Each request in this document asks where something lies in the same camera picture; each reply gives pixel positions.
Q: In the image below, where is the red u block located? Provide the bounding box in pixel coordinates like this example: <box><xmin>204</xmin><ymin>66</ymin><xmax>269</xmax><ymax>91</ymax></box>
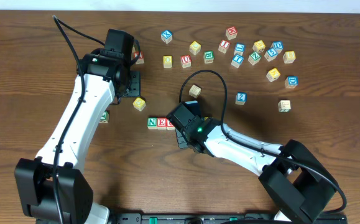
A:
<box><xmin>180</xmin><ymin>55</ymin><xmax>192</xmax><ymax>68</ymax></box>
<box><xmin>167</xmin><ymin>119</ymin><xmax>175</xmax><ymax>130</ymax></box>

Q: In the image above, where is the red E wooden block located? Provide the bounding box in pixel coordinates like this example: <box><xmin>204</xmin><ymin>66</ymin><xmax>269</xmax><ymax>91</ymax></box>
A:
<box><xmin>157</xmin><ymin>118</ymin><xmax>167</xmax><ymax>129</ymax></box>

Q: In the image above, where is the green N wooden block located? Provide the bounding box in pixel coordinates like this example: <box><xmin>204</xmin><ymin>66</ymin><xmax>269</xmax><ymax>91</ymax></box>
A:
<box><xmin>147</xmin><ymin>117</ymin><xmax>157</xmax><ymax>129</ymax></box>

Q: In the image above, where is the green J wooden block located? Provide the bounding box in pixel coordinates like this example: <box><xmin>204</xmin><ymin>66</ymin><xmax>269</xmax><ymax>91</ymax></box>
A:
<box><xmin>99</xmin><ymin>111</ymin><xmax>109</xmax><ymax>123</ymax></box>

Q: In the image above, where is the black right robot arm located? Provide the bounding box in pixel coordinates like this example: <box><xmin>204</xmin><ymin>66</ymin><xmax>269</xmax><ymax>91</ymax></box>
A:
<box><xmin>172</xmin><ymin>116</ymin><xmax>341</xmax><ymax>223</ymax></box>

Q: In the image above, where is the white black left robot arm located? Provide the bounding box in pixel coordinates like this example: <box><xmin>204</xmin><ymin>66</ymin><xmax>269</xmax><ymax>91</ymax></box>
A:
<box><xmin>14</xmin><ymin>54</ymin><xmax>141</xmax><ymax>223</ymax></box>

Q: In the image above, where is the yellow block lower left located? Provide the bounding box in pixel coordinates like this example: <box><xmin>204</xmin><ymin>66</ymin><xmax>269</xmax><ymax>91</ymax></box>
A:
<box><xmin>132</xmin><ymin>97</ymin><xmax>146</xmax><ymax>111</ymax></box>

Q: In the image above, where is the red Y wooden block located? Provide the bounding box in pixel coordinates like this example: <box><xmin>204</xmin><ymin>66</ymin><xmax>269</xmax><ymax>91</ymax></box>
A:
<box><xmin>134</xmin><ymin>51</ymin><xmax>144</xmax><ymax>64</ymax></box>

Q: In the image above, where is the yellow O top block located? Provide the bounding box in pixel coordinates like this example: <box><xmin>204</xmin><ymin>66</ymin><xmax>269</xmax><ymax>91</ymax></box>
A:
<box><xmin>163</xmin><ymin>55</ymin><xmax>173</xmax><ymax>68</ymax></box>

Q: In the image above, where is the yellow O side block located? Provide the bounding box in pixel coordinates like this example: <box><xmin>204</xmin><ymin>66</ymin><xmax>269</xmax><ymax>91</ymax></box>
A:
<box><xmin>188</xmin><ymin>85</ymin><xmax>201</xmax><ymax>98</ymax></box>

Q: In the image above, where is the blue X wooden block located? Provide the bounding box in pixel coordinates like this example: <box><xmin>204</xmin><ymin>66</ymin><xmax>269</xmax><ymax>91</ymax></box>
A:
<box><xmin>160</xmin><ymin>30</ymin><xmax>173</xmax><ymax>44</ymax></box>

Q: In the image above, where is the blue 2 wooden block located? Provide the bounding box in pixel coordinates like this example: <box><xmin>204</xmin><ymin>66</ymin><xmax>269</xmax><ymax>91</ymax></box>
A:
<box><xmin>235</xmin><ymin>92</ymin><xmax>247</xmax><ymax>105</ymax></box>

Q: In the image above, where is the yellow block centre top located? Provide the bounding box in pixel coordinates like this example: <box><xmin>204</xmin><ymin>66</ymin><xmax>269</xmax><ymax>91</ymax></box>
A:
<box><xmin>189</xmin><ymin>41</ymin><xmax>201</xmax><ymax>55</ymax></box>

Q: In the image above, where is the green B wooden block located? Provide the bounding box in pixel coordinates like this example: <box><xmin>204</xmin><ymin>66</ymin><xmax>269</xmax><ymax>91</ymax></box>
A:
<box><xmin>203</xmin><ymin>50</ymin><xmax>215</xmax><ymax>63</ymax></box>

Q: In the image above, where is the blue T wooden block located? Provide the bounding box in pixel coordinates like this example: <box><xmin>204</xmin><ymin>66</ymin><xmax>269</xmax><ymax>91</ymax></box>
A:
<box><xmin>231</xmin><ymin>54</ymin><xmax>244</xmax><ymax>68</ymax></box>

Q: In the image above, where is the red I block upper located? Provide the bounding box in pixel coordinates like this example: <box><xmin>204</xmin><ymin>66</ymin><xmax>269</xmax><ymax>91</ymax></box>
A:
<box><xmin>218</xmin><ymin>40</ymin><xmax>230</xmax><ymax>54</ymax></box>

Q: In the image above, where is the green 7 wooden block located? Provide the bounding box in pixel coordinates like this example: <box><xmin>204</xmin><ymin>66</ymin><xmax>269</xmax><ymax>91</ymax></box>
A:
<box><xmin>278</xmin><ymin>100</ymin><xmax>292</xmax><ymax>113</ymax></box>

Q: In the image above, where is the green Z wooden block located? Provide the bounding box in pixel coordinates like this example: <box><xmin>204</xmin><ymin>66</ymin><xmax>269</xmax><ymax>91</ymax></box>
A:
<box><xmin>248</xmin><ymin>52</ymin><xmax>261</xmax><ymax>65</ymax></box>

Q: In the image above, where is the blue L wooden block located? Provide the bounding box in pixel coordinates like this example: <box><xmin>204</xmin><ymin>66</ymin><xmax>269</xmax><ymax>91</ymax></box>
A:
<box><xmin>234</xmin><ymin>43</ymin><xmax>246</xmax><ymax>56</ymax></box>

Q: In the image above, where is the yellow picture wooden block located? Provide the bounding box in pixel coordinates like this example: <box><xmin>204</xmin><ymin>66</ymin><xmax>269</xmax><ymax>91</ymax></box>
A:
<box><xmin>266</xmin><ymin>68</ymin><xmax>280</xmax><ymax>82</ymax></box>

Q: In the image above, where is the red block far top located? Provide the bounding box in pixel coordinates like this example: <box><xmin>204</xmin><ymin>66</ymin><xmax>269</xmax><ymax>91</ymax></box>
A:
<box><xmin>226</xmin><ymin>26</ymin><xmax>238</xmax><ymax>40</ymax></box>

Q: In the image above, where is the yellow monkey picture block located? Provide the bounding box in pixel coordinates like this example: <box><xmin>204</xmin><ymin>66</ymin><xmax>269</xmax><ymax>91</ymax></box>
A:
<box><xmin>252</xmin><ymin>40</ymin><xmax>265</xmax><ymax>54</ymax></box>

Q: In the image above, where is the blue D block near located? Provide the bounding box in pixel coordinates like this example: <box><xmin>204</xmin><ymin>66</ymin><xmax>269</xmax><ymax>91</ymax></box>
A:
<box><xmin>285</xmin><ymin>76</ymin><xmax>298</xmax><ymax>88</ymax></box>

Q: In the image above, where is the blue d block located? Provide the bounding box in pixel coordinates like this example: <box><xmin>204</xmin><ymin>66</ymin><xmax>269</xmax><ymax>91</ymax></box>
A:
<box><xmin>270</xmin><ymin>41</ymin><xmax>284</xmax><ymax>54</ymax></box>
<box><xmin>285</xmin><ymin>76</ymin><xmax>298</xmax><ymax>88</ymax></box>

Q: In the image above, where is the blue 5 wooden block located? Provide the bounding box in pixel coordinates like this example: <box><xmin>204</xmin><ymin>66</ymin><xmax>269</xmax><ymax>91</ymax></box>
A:
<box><xmin>264</xmin><ymin>48</ymin><xmax>278</xmax><ymax>62</ymax></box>

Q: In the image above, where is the blue D block far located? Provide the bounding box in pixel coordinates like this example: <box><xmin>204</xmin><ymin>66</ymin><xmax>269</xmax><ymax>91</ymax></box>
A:
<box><xmin>270</xmin><ymin>41</ymin><xmax>284</xmax><ymax>54</ymax></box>

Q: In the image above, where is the yellow 8 wooden block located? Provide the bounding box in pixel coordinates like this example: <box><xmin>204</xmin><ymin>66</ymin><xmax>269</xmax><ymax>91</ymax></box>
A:
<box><xmin>283</xmin><ymin>51</ymin><xmax>296</xmax><ymax>64</ymax></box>

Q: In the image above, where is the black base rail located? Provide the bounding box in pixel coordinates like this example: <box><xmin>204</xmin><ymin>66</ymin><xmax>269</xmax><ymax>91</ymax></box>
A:
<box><xmin>104</xmin><ymin>212</ymin><xmax>348</xmax><ymax>224</ymax></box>

